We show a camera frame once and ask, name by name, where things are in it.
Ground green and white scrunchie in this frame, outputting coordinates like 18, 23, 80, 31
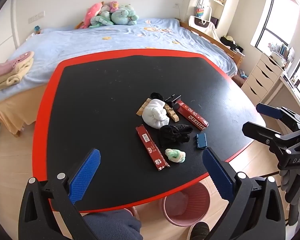
165, 149, 187, 163

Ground white wall shelf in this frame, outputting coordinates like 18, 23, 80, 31
190, 0, 232, 30

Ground books and boxes on drawers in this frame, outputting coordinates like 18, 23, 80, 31
267, 41, 296, 68

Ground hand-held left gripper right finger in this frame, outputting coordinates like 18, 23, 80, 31
202, 147, 287, 240

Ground black mesh cloth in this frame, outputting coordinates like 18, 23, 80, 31
159, 124, 193, 147

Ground patterned wooden clothespin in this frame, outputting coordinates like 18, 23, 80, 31
164, 105, 180, 122

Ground red box with white print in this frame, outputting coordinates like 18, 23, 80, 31
175, 99, 209, 131

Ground bed with blue sheet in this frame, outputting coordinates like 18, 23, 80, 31
0, 18, 238, 104

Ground pink plastic waste bin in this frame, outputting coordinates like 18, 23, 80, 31
162, 181, 211, 227

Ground pink folded towel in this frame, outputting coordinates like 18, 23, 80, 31
0, 51, 34, 79

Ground white rolled sock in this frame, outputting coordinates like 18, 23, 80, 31
142, 99, 170, 130

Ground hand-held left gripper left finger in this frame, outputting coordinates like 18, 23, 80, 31
18, 148, 102, 240

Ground white drawer unit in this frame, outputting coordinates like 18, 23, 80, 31
241, 52, 284, 103

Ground wooden bed frame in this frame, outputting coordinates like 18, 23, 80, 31
179, 21, 245, 68

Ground white tote bag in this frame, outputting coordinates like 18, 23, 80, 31
188, 5, 217, 37

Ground person's right hand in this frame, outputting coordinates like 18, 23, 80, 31
279, 168, 300, 203

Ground black clothes with straw hat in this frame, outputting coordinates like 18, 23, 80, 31
220, 35, 244, 52

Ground plain wooden clothespin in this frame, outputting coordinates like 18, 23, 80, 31
136, 98, 152, 117

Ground red box with barcode label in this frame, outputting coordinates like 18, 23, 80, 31
136, 125, 171, 172

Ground blue plastic clip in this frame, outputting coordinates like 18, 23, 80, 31
196, 133, 208, 150

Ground teal plush bear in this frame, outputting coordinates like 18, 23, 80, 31
111, 4, 140, 25

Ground window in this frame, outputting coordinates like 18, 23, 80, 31
250, 0, 300, 77

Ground green striped plush toy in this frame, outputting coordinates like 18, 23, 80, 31
89, 11, 115, 28

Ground person's black sock foot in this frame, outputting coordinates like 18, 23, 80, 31
191, 221, 210, 240

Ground person's blue trouser leg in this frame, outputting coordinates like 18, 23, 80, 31
82, 209, 144, 240

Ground white wall socket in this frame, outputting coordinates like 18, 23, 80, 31
28, 11, 45, 23

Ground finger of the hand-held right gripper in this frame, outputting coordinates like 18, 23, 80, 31
242, 121, 290, 153
256, 102, 300, 131

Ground black binder clip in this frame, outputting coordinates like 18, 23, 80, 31
164, 94, 182, 110

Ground black fuzzy hair tie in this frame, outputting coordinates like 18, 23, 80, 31
150, 92, 167, 101

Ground white desk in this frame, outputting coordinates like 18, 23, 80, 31
264, 72, 300, 117

